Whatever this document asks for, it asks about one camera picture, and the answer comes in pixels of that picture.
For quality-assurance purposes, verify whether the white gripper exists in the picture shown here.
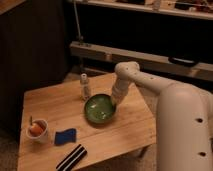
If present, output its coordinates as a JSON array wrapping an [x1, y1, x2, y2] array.
[[111, 79, 130, 105]]

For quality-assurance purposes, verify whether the grey metal shelf rail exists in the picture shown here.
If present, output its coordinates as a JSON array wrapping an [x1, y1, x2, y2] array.
[[69, 41, 213, 81]]

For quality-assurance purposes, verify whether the black handle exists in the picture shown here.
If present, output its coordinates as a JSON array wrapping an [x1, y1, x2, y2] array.
[[168, 57, 199, 67]]

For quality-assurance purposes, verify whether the orange fruit in cup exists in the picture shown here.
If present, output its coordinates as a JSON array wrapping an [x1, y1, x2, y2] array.
[[29, 123, 44, 136]]

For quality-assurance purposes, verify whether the clear plastic bottle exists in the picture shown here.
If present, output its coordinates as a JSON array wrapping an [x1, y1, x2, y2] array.
[[80, 73, 91, 100]]

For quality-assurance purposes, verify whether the metal vertical pole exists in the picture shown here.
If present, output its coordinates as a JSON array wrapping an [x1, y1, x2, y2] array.
[[73, 0, 83, 44]]

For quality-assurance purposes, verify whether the upper shelf board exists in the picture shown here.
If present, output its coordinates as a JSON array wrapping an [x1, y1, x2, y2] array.
[[67, 0, 213, 21]]

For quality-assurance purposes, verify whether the green ceramic bowl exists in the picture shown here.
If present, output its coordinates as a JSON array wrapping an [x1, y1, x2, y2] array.
[[84, 94, 116, 124]]

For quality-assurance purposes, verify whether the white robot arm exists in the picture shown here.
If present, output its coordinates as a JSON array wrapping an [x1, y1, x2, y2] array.
[[112, 61, 213, 171]]

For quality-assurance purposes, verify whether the blue sponge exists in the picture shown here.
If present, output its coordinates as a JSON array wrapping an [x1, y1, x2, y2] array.
[[54, 128, 77, 146]]

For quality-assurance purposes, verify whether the black white striped cloth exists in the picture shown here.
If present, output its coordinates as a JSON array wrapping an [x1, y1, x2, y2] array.
[[56, 144, 87, 171]]

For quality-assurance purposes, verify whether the white paper cup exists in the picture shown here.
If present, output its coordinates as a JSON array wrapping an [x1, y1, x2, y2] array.
[[26, 119, 48, 143]]

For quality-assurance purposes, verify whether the wooden table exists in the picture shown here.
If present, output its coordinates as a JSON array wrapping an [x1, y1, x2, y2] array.
[[18, 81, 156, 171]]

